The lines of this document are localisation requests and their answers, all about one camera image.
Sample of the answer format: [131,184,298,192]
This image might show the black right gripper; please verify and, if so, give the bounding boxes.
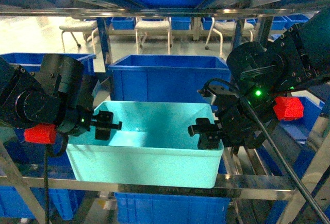
[188,84,279,150]

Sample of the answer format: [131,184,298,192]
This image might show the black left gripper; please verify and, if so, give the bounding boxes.
[57,106,122,140]

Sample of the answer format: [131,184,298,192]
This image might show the teal plastic bin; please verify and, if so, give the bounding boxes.
[67,101,223,185]

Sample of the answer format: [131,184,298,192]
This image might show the blue bin lower shelf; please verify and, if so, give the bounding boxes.
[114,193,231,223]

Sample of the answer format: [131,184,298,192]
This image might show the steel front shelf beam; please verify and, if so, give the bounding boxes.
[0,173,297,198]

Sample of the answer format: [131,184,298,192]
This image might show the steel shelf beam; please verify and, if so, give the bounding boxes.
[1,0,329,18]
[0,173,297,198]

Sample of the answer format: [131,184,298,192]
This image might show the steel upper shelf beam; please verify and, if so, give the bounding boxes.
[1,0,329,18]

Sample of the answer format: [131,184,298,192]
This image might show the blue bin behind teal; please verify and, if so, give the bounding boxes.
[107,55,231,103]

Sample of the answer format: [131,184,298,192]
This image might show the white chair left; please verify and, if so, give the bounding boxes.
[59,18,98,55]

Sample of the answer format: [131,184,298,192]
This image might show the white chair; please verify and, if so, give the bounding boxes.
[204,17,255,55]
[59,18,98,55]
[135,17,172,55]

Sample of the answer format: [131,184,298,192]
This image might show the white chair middle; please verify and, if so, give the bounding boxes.
[135,17,172,55]

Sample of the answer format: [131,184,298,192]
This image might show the white chair right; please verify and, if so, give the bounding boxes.
[204,17,255,55]

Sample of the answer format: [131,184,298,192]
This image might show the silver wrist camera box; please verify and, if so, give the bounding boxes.
[197,88,218,113]

